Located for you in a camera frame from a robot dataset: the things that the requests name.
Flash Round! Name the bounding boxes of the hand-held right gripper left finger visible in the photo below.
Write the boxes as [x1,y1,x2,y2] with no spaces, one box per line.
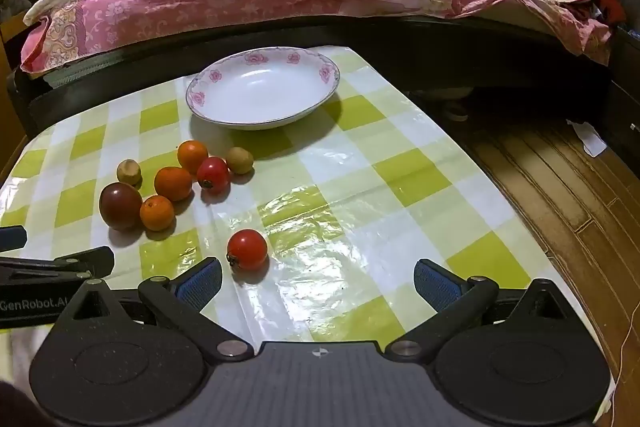
[57,256,256,363]

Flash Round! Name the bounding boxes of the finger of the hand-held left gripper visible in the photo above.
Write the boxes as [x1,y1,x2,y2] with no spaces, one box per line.
[0,226,29,254]
[0,246,116,282]

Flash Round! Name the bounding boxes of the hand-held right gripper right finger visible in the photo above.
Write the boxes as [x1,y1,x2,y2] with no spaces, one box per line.
[385,258,581,363]

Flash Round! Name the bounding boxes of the small red tomato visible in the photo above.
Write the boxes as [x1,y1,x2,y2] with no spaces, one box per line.
[226,229,269,271]
[196,157,231,191]

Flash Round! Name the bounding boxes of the large dark red tomato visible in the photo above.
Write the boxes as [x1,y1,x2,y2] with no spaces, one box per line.
[99,182,144,232]

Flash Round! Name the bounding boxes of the small orange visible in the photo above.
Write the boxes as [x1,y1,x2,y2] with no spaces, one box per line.
[139,195,176,232]
[177,140,209,174]
[154,167,193,202]

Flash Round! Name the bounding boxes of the small brown kiwi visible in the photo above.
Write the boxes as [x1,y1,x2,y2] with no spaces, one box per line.
[225,147,255,174]
[117,159,142,186]

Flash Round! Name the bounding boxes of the white floral rimmed plate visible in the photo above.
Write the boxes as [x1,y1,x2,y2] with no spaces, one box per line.
[185,48,341,131]

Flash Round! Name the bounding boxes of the green checked plastic tablecloth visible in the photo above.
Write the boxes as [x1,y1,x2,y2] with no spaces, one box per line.
[0,44,616,427]

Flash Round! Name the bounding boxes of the dark shoe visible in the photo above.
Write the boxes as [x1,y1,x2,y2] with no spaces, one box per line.
[442,99,471,122]

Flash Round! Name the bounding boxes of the brown wooden cabinet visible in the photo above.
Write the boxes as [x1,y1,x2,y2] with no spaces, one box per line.
[0,0,81,148]

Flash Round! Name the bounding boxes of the white paper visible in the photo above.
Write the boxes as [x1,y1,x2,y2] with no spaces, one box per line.
[567,119,608,158]

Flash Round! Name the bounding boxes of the dark wooden nightstand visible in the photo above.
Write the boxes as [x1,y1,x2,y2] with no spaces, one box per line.
[605,27,640,150]

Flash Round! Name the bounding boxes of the red cloth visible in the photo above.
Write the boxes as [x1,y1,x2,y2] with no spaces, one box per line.
[592,0,628,25]

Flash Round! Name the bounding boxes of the dark bed frame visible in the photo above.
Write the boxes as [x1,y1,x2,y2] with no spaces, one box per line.
[12,14,611,138]

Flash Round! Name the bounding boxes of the thin pale cable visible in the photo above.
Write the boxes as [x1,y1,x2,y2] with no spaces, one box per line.
[610,322,635,427]

